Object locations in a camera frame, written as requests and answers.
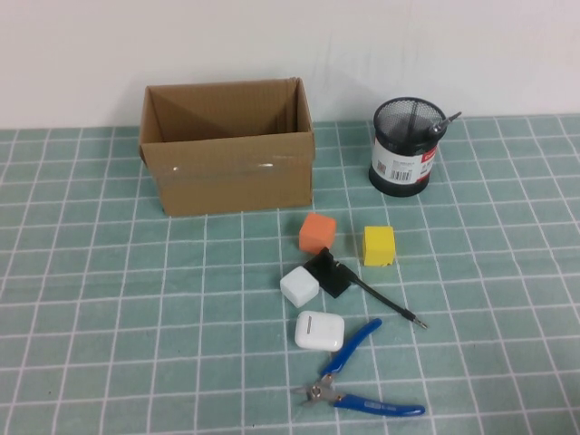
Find white cube block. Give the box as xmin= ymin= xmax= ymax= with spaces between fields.
xmin=279 ymin=266 xmax=321 ymax=311

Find black L-shaped bracket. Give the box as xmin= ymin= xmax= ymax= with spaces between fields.
xmin=303 ymin=246 xmax=353 ymax=299

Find thin black flexible shaft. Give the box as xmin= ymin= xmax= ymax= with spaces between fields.
xmin=337 ymin=261 xmax=429 ymax=330

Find black handled screwdriver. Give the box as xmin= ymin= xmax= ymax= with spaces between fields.
xmin=423 ymin=111 xmax=462 ymax=138

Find blue handled pliers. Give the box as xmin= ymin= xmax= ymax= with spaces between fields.
xmin=289 ymin=318 xmax=427 ymax=419

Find orange foam block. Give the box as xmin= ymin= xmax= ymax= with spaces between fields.
xmin=298 ymin=212 xmax=338 ymax=255

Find brown cardboard box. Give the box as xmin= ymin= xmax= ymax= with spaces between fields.
xmin=138 ymin=76 xmax=316 ymax=218

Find yellow foam block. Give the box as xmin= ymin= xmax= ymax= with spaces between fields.
xmin=362 ymin=226 xmax=396 ymax=267

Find white earbuds case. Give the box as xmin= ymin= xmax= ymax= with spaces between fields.
xmin=294 ymin=310 xmax=345 ymax=353

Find black mesh pen holder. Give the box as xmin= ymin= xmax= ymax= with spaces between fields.
xmin=368 ymin=97 xmax=448 ymax=198

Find green grid tablecloth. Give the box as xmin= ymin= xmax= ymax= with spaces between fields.
xmin=0 ymin=112 xmax=580 ymax=435

